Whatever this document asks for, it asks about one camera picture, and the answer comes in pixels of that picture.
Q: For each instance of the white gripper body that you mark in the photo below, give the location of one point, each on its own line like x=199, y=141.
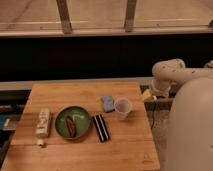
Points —
x=160, y=88

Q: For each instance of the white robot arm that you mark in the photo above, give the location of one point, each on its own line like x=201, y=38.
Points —
x=190, y=126

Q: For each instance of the blue sponge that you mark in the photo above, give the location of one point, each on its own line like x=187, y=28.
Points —
x=108, y=103

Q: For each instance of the wooden table board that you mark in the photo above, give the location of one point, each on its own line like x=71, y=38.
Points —
x=130, y=148

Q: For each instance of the black striped rectangular block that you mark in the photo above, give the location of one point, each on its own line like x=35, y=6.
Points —
x=101, y=128

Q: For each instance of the green bowl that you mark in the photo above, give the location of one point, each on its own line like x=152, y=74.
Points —
x=81, y=118

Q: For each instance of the red-brown food in bowl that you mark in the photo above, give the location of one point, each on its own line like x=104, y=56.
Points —
x=71, y=126

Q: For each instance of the white squeeze tube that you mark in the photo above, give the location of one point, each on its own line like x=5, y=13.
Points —
x=43, y=126

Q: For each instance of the right metal post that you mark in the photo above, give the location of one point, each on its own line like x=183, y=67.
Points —
x=130, y=15

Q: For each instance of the metal post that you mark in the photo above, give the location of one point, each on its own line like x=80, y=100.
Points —
x=64, y=16
x=130, y=15

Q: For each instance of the left metal post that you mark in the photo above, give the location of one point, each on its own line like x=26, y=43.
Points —
x=64, y=16

